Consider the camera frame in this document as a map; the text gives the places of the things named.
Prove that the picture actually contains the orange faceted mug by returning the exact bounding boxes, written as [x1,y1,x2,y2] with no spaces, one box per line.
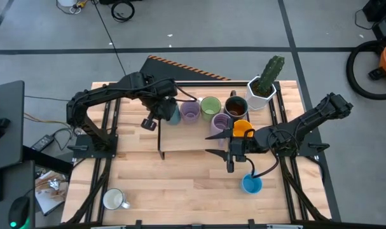
[232,119,255,138]

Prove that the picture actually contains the black equipment case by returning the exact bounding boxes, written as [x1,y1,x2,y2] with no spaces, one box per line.
[361,0,386,22]

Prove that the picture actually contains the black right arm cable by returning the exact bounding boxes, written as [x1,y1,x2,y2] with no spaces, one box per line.
[245,132,280,179]

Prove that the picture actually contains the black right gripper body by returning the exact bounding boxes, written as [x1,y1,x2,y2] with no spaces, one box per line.
[226,119,257,174]

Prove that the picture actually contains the yellow cable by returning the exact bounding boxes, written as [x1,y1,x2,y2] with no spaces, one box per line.
[23,111,55,125]

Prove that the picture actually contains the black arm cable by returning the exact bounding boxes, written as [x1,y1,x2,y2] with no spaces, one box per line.
[175,85,198,103]
[245,132,280,179]

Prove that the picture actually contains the open cardboard box papers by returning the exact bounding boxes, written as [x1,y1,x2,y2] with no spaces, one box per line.
[34,170,69,217]

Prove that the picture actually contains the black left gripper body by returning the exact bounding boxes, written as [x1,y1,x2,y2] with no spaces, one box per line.
[141,95,178,132]

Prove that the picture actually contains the purple ribbed mug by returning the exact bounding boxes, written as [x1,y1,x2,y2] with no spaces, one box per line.
[210,113,233,149]
[179,101,202,124]

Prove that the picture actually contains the light blue faceted mug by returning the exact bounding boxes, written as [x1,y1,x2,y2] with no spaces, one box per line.
[241,171,263,195]

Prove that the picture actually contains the coiled black cable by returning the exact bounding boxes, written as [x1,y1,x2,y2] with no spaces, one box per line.
[111,0,136,23]

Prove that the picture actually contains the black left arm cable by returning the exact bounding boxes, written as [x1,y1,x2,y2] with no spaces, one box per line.
[175,85,198,103]

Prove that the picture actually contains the green ribbed mug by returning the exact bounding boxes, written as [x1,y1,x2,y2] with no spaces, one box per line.
[200,96,223,122]

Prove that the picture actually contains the blue brown speckled mug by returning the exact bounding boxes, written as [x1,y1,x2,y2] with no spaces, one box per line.
[223,90,249,120]

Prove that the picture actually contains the black box grey screen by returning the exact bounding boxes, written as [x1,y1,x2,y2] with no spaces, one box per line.
[372,18,386,41]

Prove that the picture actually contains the long black floor cable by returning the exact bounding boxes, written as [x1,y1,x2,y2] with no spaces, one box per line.
[91,0,132,77]

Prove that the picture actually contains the black aluminium rig frame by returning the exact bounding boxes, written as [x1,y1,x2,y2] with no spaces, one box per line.
[61,81,332,229]

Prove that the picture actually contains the black power adapter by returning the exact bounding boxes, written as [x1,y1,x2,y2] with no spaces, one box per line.
[31,134,56,153]

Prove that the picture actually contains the black computer mouse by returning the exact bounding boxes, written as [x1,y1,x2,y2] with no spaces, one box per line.
[8,196,31,229]

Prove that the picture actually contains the wooden shelf riser black legs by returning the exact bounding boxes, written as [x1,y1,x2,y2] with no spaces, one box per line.
[156,119,254,160]

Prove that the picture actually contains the white hexagonal planter pot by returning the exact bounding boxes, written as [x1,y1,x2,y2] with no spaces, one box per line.
[245,75,278,111]

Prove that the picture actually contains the thin black cable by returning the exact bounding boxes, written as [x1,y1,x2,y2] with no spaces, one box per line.
[23,94,72,102]
[354,8,371,31]

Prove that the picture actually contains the green cactus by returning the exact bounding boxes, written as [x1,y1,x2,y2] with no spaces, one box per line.
[258,55,286,96]

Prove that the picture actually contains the black mat orange striped edge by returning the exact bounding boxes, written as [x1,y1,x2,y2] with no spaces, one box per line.
[137,55,231,82]

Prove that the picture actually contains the white blue patterned mug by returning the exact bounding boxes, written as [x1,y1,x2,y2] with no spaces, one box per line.
[102,188,131,211]

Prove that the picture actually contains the black desk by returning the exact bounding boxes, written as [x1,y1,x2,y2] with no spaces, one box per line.
[0,160,37,229]
[0,80,25,174]

